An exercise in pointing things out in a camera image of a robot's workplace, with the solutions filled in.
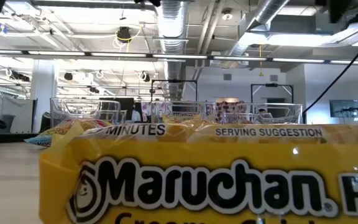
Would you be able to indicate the blue yellow noodle packet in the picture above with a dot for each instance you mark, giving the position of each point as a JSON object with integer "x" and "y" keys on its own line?
{"x": 70, "y": 127}

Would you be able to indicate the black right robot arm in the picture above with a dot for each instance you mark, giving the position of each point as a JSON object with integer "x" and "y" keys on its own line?
{"x": 337, "y": 9}

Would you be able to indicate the clear plastic bin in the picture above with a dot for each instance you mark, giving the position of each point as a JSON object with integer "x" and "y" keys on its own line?
{"x": 57, "y": 109}
{"x": 154, "y": 109}
{"x": 291, "y": 112}

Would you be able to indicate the person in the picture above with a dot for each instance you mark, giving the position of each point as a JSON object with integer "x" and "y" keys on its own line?
{"x": 135, "y": 115}

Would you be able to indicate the black ceiling spotlight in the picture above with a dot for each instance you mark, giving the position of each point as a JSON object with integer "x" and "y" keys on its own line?
{"x": 68, "y": 76}
{"x": 145, "y": 77}
{"x": 21, "y": 76}

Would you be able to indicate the red patterned background object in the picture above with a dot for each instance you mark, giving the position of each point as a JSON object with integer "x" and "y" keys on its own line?
{"x": 228, "y": 109}

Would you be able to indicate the black computer monitor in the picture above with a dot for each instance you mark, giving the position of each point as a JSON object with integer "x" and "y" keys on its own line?
{"x": 123, "y": 107}

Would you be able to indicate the horizontal LED light bar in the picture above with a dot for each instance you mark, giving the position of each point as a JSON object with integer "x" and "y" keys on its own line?
{"x": 120, "y": 54}

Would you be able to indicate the black ceiling device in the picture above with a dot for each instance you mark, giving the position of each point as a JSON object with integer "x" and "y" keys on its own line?
{"x": 124, "y": 33}

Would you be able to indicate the white round ceiling sensor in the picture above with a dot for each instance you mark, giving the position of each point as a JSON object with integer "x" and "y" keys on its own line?
{"x": 227, "y": 15}

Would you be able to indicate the grey partition panel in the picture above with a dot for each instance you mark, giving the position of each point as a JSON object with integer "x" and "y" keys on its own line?
{"x": 17, "y": 109}

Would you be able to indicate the grey computer monitor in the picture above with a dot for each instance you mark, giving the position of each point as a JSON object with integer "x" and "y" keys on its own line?
{"x": 343, "y": 107}

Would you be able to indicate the grey wall vent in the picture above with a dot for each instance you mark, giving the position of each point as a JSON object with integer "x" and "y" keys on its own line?
{"x": 273, "y": 78}
{"x": 227, "y": 77}

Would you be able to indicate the silver round ventilation duct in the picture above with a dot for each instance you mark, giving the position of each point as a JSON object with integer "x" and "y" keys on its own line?
{"x": 170, "y": 25}
{"x": 261, "y": 15}

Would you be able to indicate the black metal gantry frame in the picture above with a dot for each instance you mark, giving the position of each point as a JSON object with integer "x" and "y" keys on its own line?
{"x": 272, "y": 84}

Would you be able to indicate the black metal table frame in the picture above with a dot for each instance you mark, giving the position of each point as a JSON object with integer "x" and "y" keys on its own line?
{"x": 11, "y": 137}

